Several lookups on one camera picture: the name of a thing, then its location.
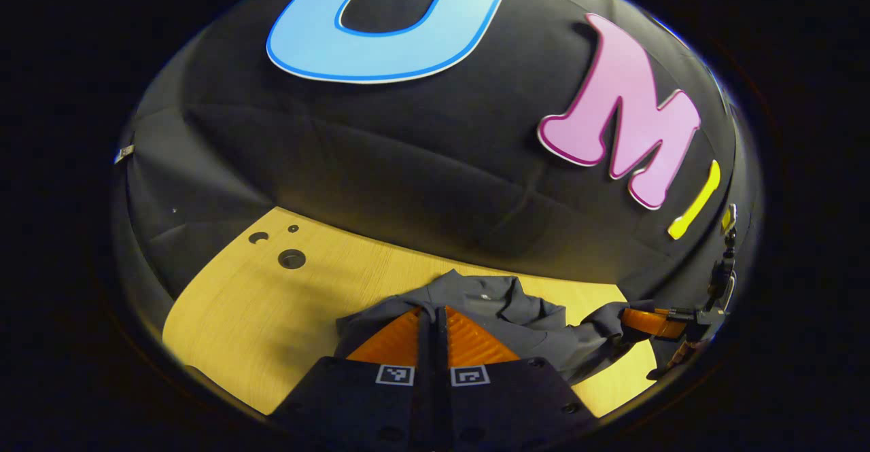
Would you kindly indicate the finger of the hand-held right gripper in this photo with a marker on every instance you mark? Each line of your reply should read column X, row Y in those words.
column 652, row 321

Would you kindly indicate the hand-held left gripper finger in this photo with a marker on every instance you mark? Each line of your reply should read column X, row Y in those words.
column 426, row 350
column 442, row 350

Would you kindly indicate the grey button shirt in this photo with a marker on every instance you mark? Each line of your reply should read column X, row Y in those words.
column 516, row 316

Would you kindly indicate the black backdrop cloth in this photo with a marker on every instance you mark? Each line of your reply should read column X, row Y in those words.
column 408, row 153

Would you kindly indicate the white cloth clip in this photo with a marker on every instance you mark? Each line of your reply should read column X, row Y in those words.
column 124, row 154

